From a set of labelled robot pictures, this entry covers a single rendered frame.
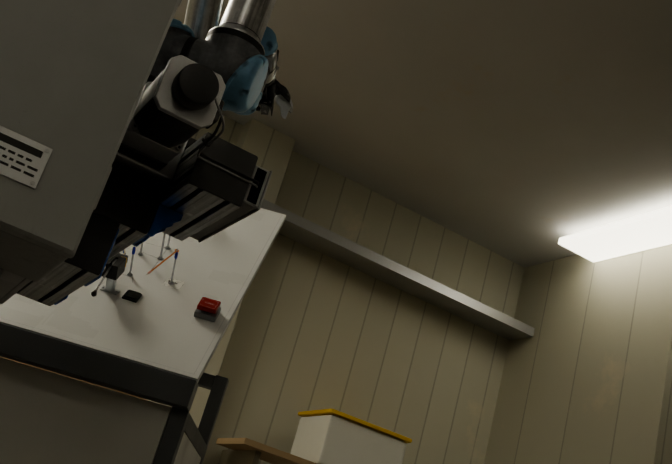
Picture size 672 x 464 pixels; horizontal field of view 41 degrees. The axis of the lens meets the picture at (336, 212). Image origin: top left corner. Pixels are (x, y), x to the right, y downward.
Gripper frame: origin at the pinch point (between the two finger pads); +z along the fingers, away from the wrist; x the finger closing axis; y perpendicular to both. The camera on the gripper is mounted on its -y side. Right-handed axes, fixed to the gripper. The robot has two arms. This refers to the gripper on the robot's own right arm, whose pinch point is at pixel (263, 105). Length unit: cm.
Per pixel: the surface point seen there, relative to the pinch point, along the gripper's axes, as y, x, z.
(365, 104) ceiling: -131, 32, 225
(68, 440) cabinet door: 89, -30, 6
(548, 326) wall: -63, 172, 354
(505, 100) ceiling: -122, 99, 183
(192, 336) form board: 59, -8, 14
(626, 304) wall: -65, 201, 295
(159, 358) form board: 67, -13, 5
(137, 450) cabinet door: 88, -14, 5
